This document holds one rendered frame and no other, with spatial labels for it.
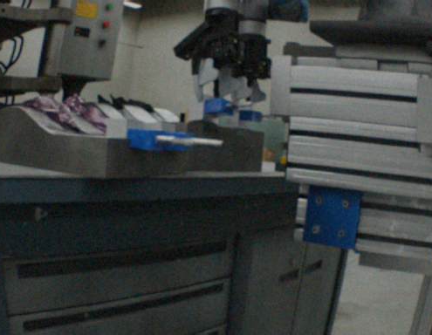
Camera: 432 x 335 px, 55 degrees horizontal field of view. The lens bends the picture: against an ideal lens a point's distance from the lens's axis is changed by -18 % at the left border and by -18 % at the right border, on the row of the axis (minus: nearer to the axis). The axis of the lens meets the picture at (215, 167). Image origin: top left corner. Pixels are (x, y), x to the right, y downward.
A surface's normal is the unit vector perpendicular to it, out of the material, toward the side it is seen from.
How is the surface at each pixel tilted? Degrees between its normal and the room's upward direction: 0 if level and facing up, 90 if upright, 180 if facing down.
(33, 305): 90
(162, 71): 90
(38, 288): 90
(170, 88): 90
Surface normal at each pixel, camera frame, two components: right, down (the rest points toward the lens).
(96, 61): 0.78, 0.10
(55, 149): -0.37, 0.02
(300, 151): -0.62, -0.01
